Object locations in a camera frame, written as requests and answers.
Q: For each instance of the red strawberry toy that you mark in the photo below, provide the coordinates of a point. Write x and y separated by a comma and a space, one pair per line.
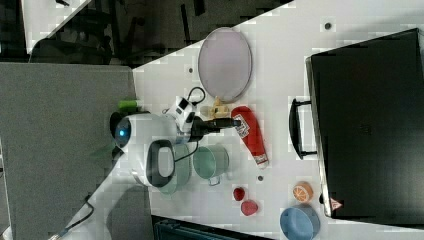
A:
239, 194

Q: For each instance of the pink round toy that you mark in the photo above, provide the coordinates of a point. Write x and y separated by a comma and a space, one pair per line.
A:
249, 207

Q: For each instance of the orange slice toy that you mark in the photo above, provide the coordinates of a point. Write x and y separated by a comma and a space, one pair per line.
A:
303, 192

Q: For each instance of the grey round plate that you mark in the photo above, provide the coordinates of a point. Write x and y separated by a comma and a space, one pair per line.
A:
225, 64

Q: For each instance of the dark teal crate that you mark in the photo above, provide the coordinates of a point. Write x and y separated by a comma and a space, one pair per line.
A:
176, 230

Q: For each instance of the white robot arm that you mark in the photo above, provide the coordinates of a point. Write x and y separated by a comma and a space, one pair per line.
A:
145, 139

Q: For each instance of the black toaster oven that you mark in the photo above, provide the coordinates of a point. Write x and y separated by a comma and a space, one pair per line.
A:
367, 103

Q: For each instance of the red ketchup bottle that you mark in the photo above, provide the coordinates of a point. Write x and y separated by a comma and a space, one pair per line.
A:
250, 132

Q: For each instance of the green oval strainer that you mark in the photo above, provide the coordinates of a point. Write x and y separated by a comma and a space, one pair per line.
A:
182, 171

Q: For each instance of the blue bowl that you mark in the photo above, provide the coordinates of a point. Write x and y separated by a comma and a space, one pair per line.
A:
300, 222

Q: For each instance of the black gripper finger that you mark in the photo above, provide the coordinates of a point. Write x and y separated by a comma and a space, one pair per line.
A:
226, 122

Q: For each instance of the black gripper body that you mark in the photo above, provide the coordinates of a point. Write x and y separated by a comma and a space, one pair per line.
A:
200, 128

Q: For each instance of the green metal cup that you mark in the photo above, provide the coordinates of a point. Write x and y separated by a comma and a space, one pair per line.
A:
210, 162

